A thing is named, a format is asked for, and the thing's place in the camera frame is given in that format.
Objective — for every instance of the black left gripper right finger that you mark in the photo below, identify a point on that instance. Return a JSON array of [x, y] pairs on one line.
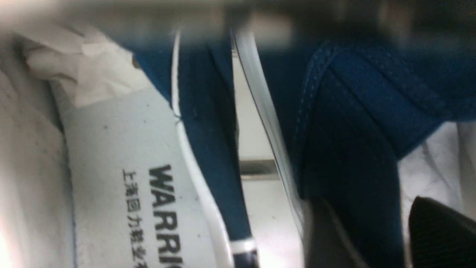
[[440, 237]]

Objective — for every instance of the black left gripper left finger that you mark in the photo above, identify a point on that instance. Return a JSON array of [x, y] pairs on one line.
[[326, 243]]

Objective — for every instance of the navy canvas slip-on shoe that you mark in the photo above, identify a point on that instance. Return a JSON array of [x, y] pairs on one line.
[[340, 118], [119, 159]]

